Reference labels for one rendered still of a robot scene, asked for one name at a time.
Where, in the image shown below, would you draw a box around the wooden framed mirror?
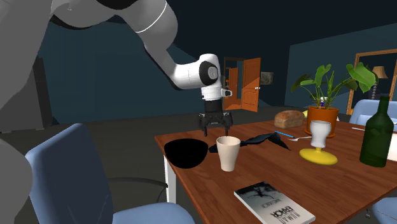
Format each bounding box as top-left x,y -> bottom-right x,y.
345,48 -> 397,116

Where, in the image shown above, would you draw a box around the blue pen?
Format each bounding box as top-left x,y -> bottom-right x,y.
274,130 -> 295,139

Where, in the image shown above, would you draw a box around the black and white book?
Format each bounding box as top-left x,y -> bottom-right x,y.
233,181 -> 316,224

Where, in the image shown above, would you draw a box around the brown bread loaf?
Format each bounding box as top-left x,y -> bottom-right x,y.
274,109 -> 305,130

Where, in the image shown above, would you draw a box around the orange door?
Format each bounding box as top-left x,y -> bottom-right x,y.
223,57 -> 262,113

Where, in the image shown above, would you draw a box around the white goblet on yellow base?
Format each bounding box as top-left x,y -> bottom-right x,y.
299,120 -> 339,166

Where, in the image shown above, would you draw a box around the black crumpled cloth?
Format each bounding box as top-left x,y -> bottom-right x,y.
208,132 -> 291,154

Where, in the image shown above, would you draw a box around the black bowl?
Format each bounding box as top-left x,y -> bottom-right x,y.
164,138 -> 209,169

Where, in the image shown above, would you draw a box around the dark wall picture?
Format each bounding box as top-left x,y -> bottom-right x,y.
260,71 -> 275,86

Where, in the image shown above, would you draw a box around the dark green bottle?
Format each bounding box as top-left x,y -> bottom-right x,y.
359,95 -> 395,168

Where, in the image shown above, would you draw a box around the silver fork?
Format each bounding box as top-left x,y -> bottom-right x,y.
288,135 -> 313,143

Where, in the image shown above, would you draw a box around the wooden table with white legs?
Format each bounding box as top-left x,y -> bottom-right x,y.
154,119 -> 397,224

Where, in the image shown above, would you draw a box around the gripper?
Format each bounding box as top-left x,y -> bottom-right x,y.
198,99 -> 233,137

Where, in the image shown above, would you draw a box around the green plant in orange pot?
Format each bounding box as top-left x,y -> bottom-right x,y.
290,62 -> 379,139

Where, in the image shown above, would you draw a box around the cream cup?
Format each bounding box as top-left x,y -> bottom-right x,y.
216,136 -> 241,172

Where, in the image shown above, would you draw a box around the white flat sheet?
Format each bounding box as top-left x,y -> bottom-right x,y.
387,130 -> 397,162

